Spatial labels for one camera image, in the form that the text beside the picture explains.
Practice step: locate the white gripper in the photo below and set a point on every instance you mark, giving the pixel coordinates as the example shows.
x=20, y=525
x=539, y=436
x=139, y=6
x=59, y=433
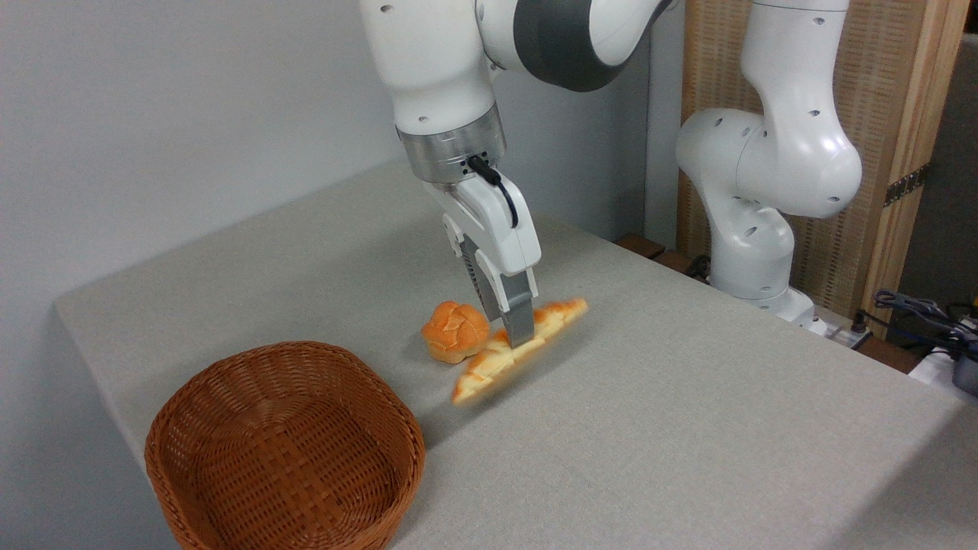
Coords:
x=497, y=229

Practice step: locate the long braided bread loaf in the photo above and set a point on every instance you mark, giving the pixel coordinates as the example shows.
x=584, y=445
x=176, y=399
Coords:
x=497, y=359

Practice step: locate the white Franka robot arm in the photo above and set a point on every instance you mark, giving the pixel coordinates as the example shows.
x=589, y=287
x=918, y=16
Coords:
x=435, y=69

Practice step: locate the round bread roll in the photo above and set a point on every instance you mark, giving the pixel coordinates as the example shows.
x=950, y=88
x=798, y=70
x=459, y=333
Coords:
x=454, y=331

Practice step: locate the brown wicker basket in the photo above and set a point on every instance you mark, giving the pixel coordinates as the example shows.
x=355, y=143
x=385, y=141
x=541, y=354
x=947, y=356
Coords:
x=283, y=443

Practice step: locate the metal screen hinge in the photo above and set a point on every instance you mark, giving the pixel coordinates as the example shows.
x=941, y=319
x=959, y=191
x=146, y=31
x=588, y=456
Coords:
x=908, y=185

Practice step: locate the grey container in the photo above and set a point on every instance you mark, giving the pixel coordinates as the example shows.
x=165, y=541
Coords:
x=967, y=373

